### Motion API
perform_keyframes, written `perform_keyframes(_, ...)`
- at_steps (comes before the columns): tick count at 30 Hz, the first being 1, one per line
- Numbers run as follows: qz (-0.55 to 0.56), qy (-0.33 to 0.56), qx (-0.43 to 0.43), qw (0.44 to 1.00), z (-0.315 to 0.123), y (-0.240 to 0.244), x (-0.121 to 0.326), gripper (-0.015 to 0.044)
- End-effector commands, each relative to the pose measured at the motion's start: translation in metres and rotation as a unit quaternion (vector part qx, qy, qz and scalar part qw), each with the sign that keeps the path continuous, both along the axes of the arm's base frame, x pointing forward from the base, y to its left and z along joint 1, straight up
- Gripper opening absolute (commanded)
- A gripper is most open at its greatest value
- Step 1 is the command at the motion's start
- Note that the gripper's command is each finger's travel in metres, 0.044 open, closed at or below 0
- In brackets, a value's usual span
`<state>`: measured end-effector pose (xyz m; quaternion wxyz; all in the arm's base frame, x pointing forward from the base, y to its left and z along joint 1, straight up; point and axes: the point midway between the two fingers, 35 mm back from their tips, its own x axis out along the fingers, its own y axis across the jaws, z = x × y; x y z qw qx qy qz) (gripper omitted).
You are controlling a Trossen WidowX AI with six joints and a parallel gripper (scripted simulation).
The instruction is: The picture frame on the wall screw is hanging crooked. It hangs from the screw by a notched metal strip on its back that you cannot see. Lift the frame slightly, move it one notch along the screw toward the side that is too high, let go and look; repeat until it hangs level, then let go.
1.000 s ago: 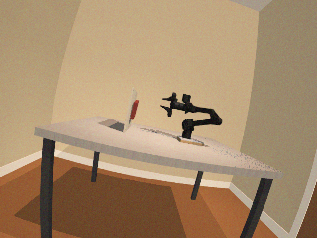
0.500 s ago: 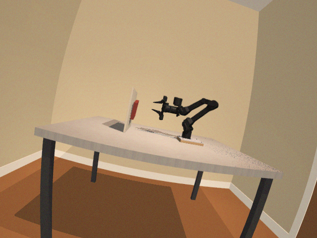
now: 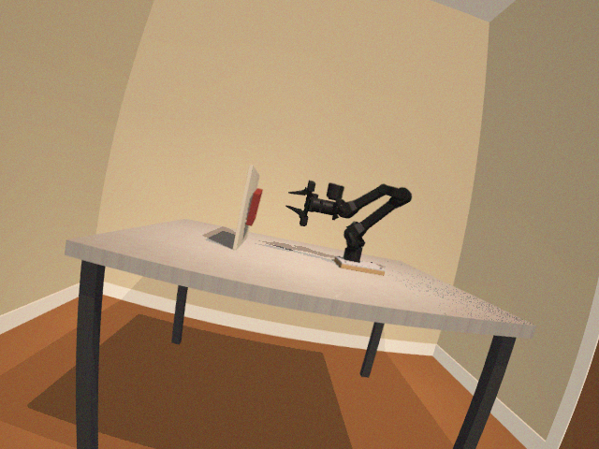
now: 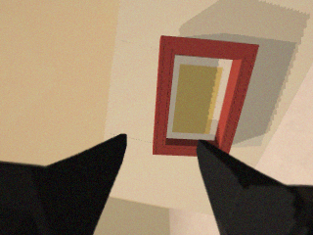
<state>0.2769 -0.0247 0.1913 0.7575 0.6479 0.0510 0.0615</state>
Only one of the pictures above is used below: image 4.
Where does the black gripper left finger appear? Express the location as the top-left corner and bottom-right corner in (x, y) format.
(0, 133), (127, 235)

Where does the beige flat rectangular board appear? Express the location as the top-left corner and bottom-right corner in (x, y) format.
(104, 0), (313, 215)

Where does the red picture frame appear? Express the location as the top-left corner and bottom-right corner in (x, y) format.
(153, 35), (259, 157)

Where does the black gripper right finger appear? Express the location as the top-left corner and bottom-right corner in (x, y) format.
(197, 139), (313, 235)

